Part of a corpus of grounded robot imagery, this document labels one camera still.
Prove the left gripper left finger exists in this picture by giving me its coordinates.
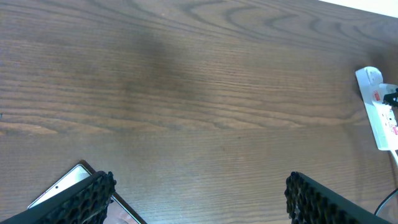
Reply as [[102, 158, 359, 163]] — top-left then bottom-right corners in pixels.
[[1, 171, 116, 224]]

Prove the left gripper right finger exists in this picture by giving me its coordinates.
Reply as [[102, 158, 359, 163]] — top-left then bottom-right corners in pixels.
[[284, 172, 389, 224]]

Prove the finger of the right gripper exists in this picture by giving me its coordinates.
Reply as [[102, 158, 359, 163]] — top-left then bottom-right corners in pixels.
[[383, 89, 398, 108]]

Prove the white power strip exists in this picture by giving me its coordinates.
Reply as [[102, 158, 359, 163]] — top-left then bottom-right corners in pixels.
[[355, 67, 397, 151]]

